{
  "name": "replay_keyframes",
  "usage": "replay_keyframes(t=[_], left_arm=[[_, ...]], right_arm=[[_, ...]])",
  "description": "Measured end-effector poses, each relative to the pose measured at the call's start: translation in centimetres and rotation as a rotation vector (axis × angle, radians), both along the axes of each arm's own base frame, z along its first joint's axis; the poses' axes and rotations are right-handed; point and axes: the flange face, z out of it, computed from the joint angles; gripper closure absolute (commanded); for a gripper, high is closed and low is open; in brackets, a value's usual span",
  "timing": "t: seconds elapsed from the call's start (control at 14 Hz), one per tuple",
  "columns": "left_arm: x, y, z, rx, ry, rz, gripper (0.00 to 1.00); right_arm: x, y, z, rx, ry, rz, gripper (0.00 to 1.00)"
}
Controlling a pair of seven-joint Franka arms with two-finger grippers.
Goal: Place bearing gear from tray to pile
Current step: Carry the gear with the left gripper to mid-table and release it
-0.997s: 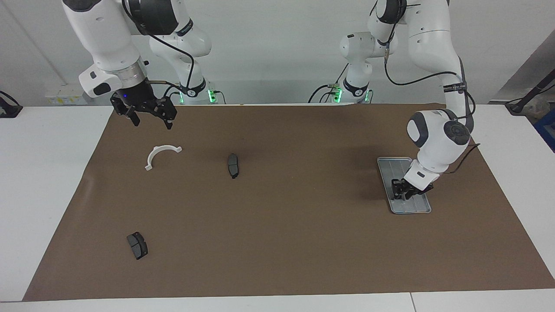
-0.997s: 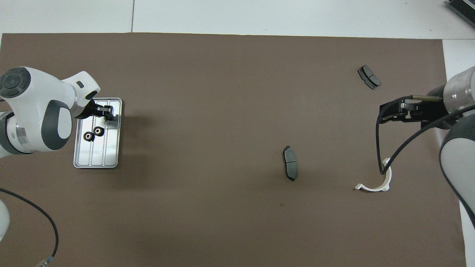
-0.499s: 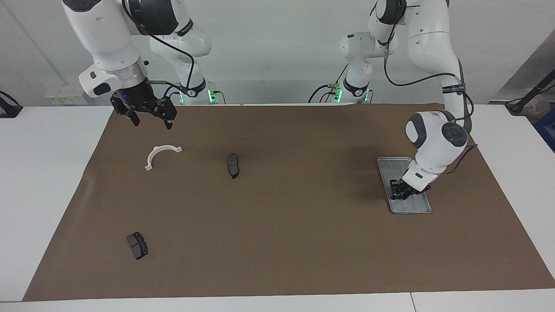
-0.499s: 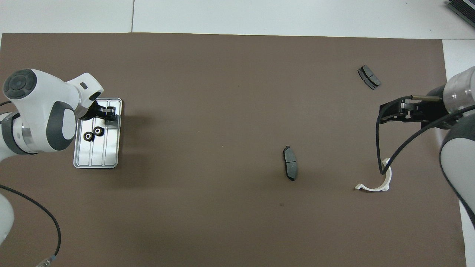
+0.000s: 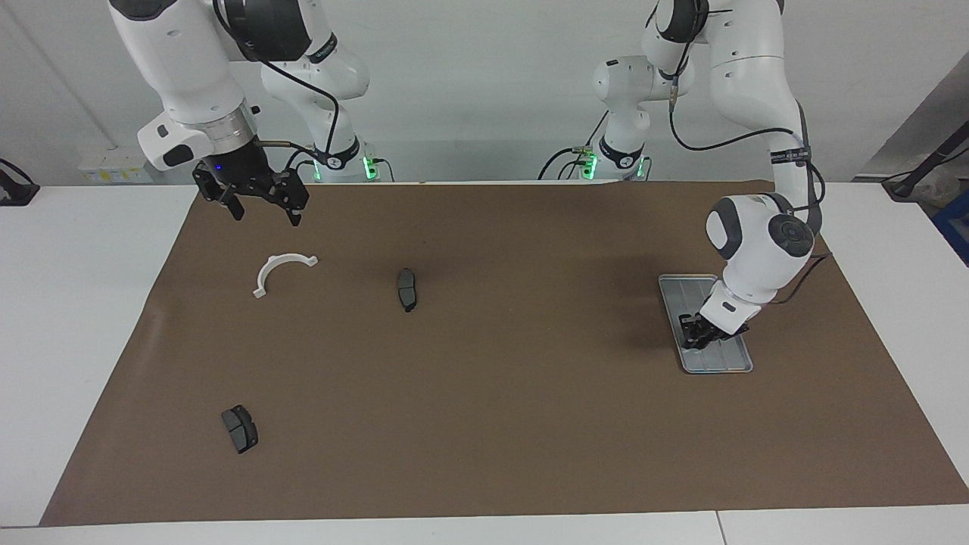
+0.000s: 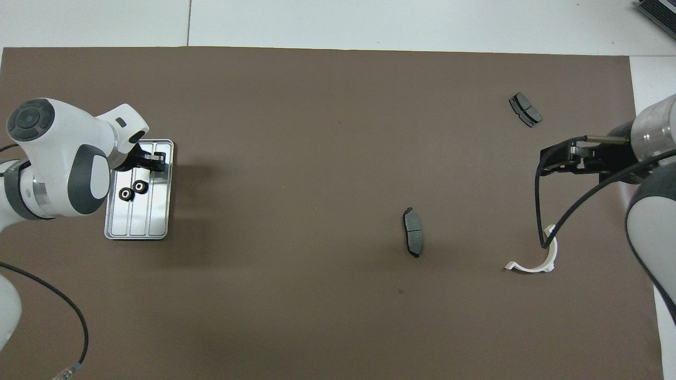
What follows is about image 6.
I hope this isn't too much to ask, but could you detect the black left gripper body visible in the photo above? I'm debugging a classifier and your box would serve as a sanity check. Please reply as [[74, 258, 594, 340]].
[[112, 142, 155, 173]]

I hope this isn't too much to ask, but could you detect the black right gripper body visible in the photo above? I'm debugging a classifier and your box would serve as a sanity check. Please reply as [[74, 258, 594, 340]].
[[578, 138, 641, 185]]

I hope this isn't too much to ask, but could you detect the silver metal compartment tray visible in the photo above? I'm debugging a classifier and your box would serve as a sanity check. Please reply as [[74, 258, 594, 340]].
[[104, 139, 175, 241]]

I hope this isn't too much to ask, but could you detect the short dark grey brake pad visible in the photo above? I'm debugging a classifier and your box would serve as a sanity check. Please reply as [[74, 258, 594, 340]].
[[509, 92, 543, 128]]

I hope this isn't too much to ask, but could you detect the dark ribbed device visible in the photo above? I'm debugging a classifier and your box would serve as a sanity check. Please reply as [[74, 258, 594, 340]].
[[636, 0, 676, 41]]

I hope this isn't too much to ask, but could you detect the brown table mat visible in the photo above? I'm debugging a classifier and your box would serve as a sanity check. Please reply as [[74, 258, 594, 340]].
[[0, 46, 665, 380]]

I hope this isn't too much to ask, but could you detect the long dark grey brake pad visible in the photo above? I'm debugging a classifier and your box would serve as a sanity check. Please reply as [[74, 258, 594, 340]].
[[402, 206, 426, 259]]

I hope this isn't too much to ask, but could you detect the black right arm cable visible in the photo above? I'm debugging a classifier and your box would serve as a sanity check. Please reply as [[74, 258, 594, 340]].
[[534, 136, 676, 250]]

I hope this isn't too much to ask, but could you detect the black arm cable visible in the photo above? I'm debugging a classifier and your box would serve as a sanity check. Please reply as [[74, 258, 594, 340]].
[[534, 136, 676, 250], [0, 142, 89, 380]]

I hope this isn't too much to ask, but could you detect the white curved plastic bracket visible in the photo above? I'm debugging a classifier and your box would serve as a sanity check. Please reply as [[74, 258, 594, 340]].
[[504, 224, 558, 274]]

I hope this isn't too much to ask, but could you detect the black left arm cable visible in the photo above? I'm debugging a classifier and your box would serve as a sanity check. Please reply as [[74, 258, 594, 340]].
[[0, 142, 89, 380]]

